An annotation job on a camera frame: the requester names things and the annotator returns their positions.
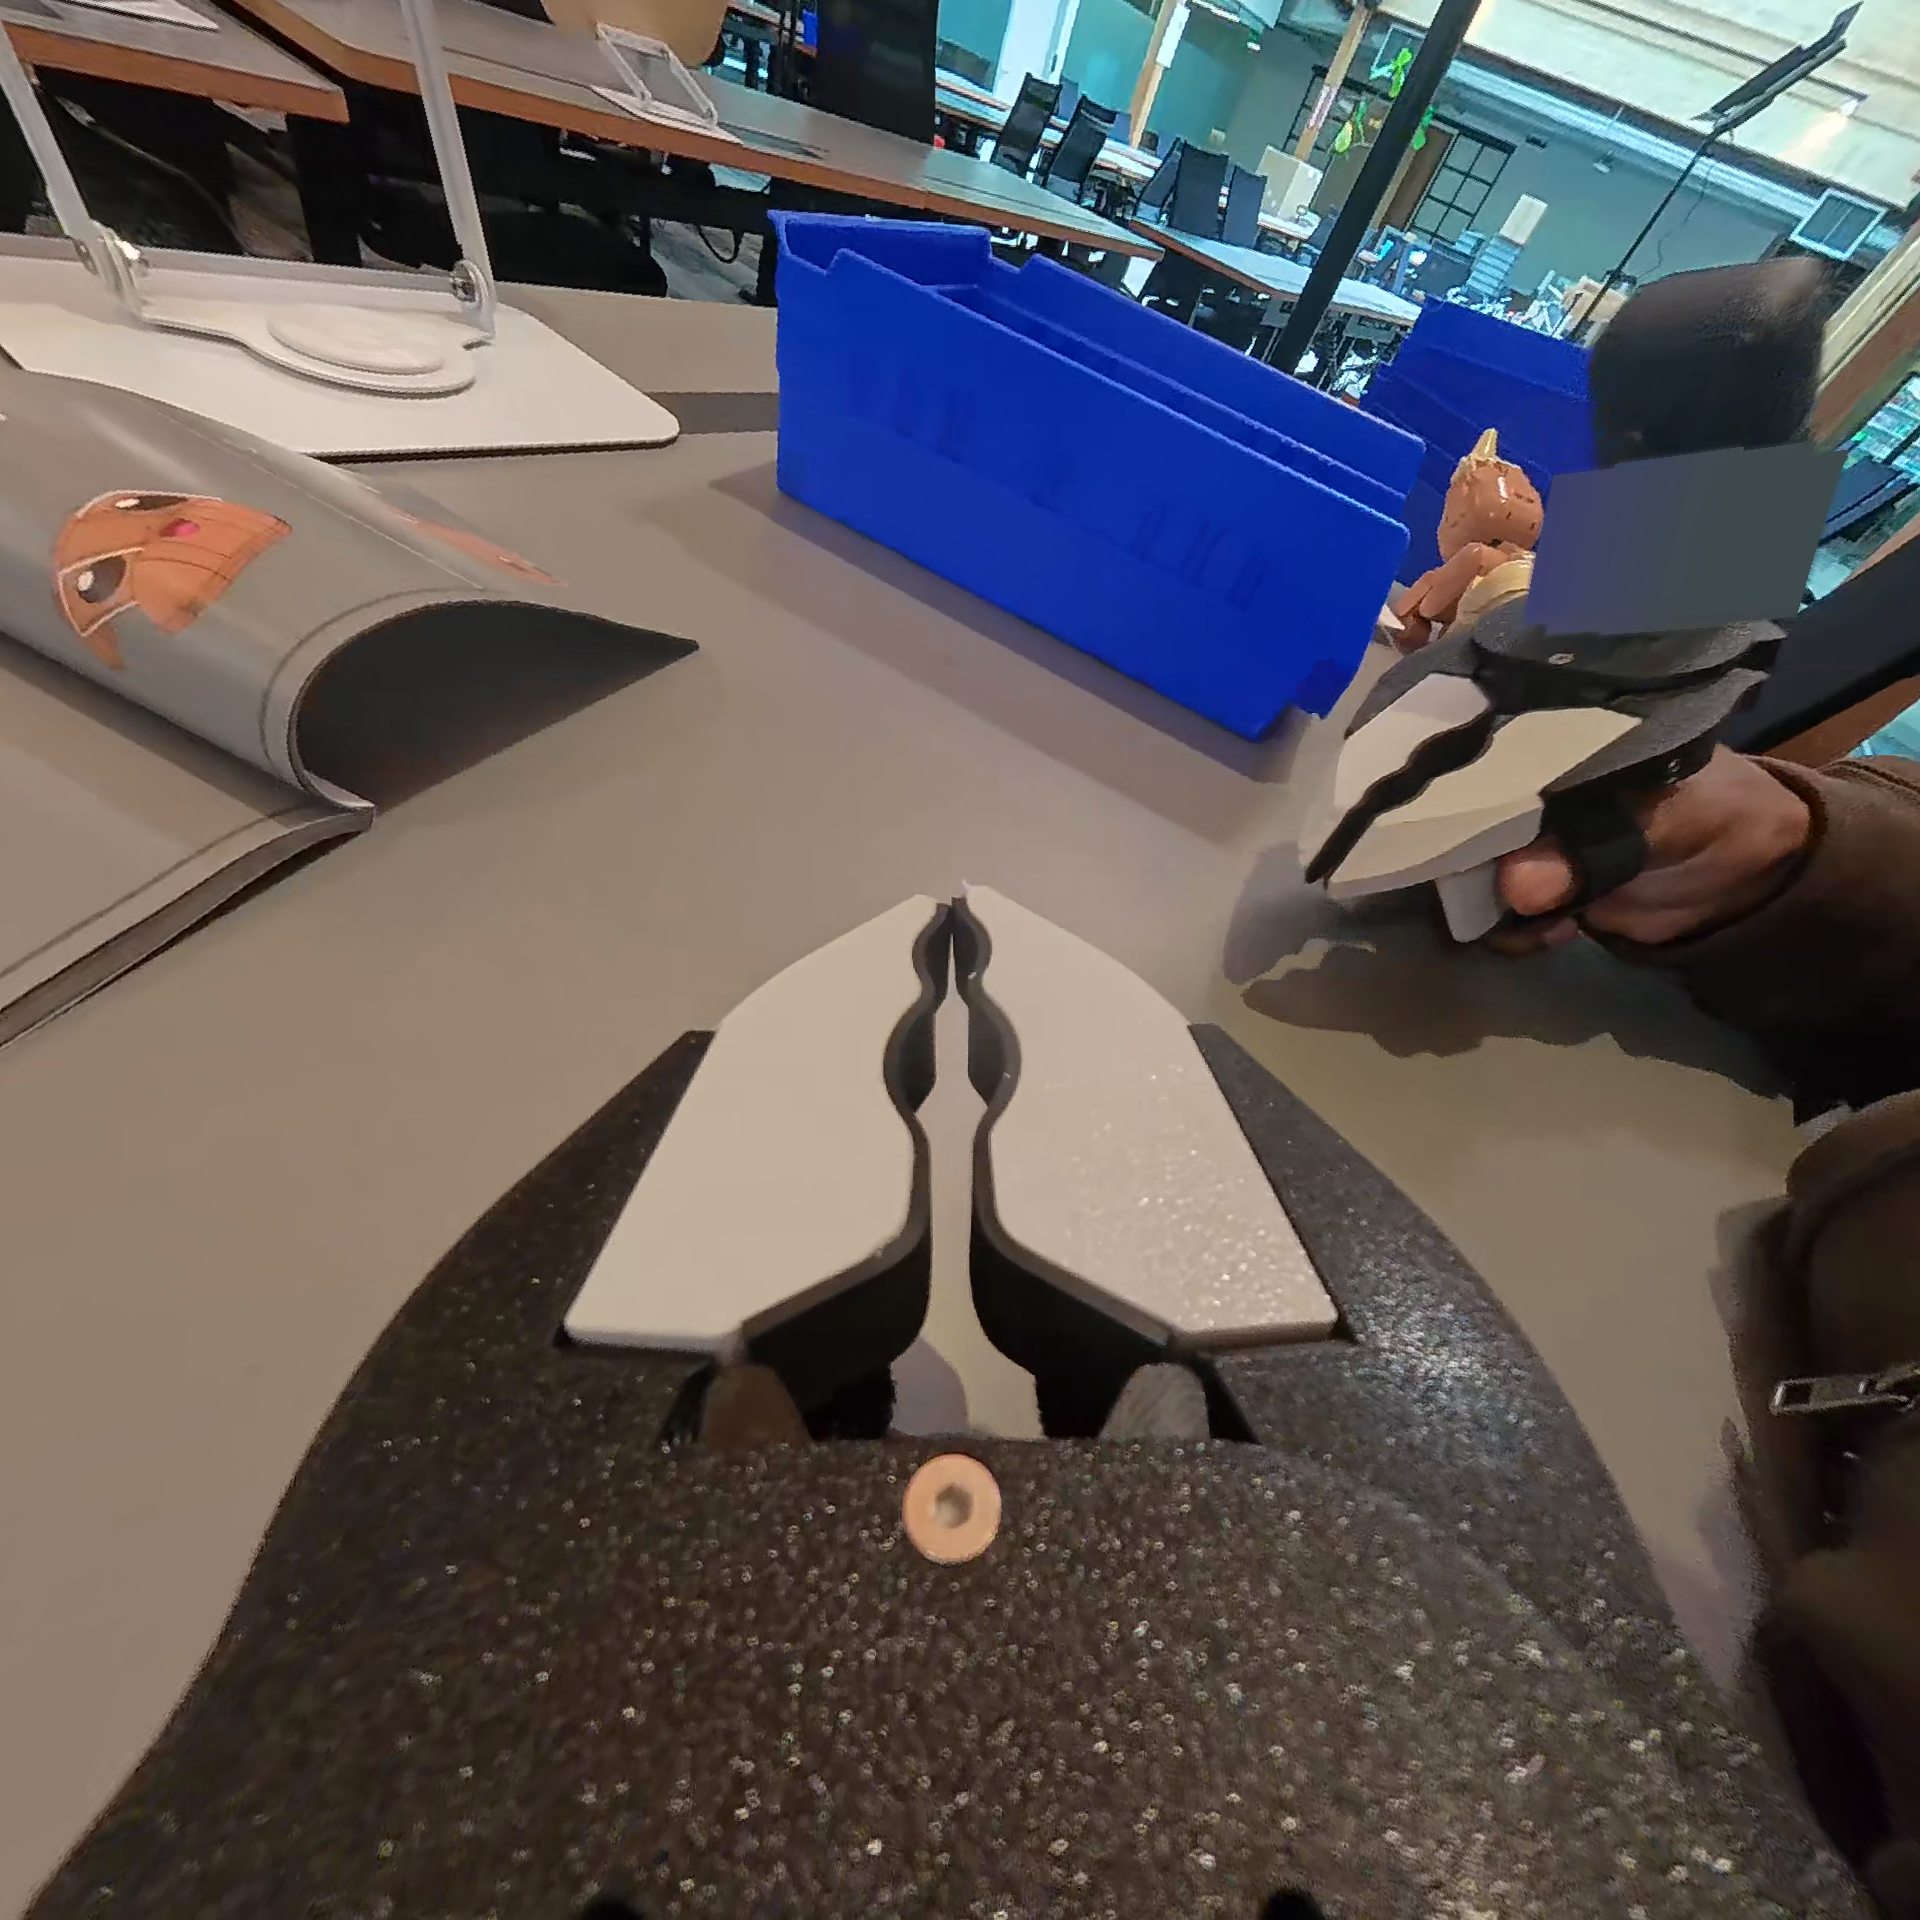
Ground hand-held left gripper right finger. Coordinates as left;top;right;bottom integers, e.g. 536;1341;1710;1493
952;881;1348;1362

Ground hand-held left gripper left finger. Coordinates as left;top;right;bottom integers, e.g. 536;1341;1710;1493
569;887;961;1362

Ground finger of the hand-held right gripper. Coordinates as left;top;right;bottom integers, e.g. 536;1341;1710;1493
1321;662;1779;954
1298;662;1511;887

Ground large blue plastic bin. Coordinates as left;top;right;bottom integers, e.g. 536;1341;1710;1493
769;212;1433;749

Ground tan and orange lego model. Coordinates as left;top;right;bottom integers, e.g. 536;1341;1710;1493
1433;427;1553;578

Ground lego instruction booklet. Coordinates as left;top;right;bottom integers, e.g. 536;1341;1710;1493
0;364;698;1056

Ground stacked blue plastic bins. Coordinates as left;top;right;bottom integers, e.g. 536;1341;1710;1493
1359;299;1613;520

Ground black blank monitor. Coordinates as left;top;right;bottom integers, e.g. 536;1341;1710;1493
1731;536;1920;771

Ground black office chair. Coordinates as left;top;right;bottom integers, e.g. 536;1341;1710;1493
1158;134;1271;250

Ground long wooden desk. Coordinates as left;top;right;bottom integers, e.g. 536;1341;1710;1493
238;0;1166;264

